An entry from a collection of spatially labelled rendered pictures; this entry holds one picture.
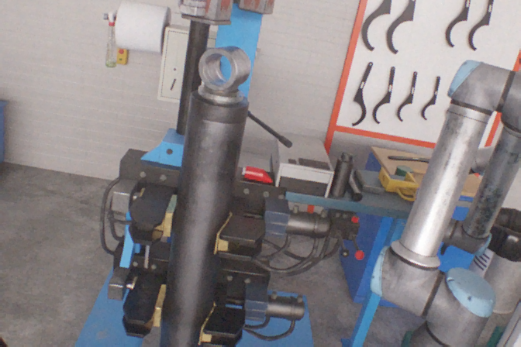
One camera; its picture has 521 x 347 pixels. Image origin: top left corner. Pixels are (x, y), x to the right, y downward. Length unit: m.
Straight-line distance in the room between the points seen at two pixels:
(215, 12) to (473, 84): 0.73
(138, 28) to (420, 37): 2.27
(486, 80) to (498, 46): 2.79
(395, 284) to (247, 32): 1.18
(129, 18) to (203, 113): 1.03
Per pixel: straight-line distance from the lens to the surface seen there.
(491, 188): 1.42
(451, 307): 1.32
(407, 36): 3.69
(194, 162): 1.57
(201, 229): 1.68
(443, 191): 1.26
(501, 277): 3.53
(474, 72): 1.25
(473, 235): 1.56
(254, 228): 1.70
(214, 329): 1.93
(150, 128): 3.80
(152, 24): 2.37
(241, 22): 1.91
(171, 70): 2.40
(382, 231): 2.86
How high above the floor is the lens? 1.89
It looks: 20 degrees down
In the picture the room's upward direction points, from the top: 12 degrees clockwise
